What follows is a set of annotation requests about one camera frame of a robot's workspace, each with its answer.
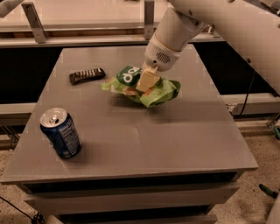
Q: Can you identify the black cable right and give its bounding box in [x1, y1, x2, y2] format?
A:
[233, 69, 257, 119]

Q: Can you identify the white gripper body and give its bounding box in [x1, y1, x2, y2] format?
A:
[143, 35, 182, 72]

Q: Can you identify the green handled tool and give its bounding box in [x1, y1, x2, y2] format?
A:
[259, 184, 278, 199]

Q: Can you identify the grey drawer cabinet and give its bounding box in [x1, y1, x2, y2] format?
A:
[2, 45, 257, 224]

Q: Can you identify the black cable on floor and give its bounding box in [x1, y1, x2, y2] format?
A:
[0, 195, 46, 224]

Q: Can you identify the metal counter rail with brackets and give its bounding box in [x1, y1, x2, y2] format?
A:
[0, 0, 226, 49]

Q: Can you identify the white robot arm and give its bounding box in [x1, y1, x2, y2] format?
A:
[143, 0, 280, 92]

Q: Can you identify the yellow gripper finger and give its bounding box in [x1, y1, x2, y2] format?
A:
[136, 70, 160, 92]

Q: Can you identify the dark chocolate snack bar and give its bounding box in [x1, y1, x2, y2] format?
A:
[69, 67, 106, 85]

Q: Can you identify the green rice chip bag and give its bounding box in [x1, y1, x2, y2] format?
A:
[101, 66, 181, 108]

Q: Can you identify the blue pepsi can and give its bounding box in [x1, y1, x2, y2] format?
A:
[40, 108, 81, 159]

